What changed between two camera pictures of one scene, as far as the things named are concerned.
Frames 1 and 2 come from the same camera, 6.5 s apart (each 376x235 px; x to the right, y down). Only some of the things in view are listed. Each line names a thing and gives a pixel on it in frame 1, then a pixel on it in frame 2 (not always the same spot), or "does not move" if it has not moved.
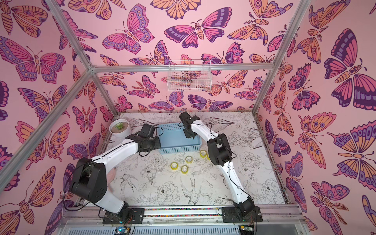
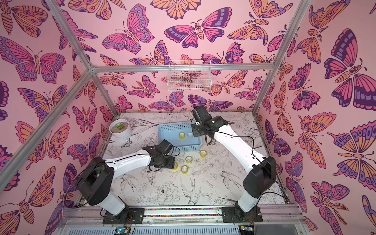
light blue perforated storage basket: [173, 139] does not move
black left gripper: [157, 140] to [171, 164]
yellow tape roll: [203, 153] does not move
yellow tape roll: [188, 159] does not move
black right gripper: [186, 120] to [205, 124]
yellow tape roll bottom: [184, 169] does not move
